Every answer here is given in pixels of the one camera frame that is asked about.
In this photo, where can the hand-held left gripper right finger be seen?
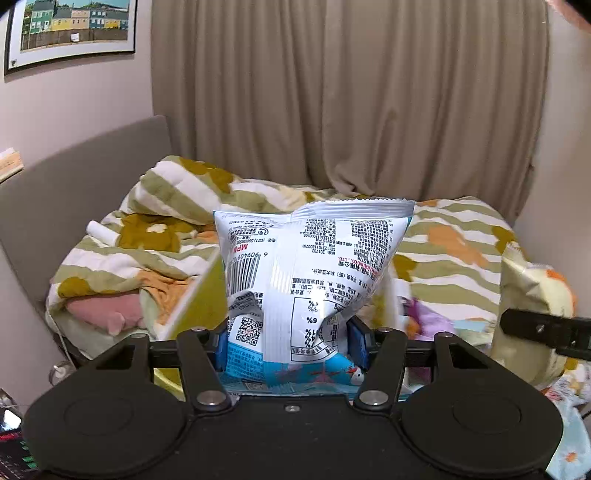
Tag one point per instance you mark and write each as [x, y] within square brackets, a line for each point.
[358, 344]

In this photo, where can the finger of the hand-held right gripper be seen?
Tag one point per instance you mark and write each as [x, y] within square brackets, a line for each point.
[545, 330]

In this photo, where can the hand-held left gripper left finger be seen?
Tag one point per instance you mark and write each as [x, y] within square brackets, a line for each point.
[220, 355]

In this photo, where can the pale yellow snack bag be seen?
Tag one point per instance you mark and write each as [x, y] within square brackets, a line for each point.
[526, 286]

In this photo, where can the white and blue snack bag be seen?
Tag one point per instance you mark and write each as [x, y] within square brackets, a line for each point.
[300, 286]

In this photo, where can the purple snack packet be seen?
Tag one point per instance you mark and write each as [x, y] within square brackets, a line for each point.
[429, 318]

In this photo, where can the light blue floral cloth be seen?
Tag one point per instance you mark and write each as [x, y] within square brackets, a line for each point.
[572, 424]

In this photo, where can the striped floral blanket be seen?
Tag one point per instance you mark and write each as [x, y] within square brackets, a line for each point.
[452, 249]

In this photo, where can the pink cushion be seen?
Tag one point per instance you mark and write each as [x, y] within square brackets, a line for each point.
[104, 311]

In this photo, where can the white tube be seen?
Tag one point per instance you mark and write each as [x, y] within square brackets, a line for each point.
[104, 233]

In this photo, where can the grey headboard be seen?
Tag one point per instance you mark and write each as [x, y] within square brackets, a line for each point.
[69, 194]

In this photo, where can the device with lit screen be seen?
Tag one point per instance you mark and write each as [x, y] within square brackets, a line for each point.
[11, 438]

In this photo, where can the beige curtain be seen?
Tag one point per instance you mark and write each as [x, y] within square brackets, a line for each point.
[351, 97]

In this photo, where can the wall poster of coloured houses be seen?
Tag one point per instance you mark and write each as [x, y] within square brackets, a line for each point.
[69, 27]

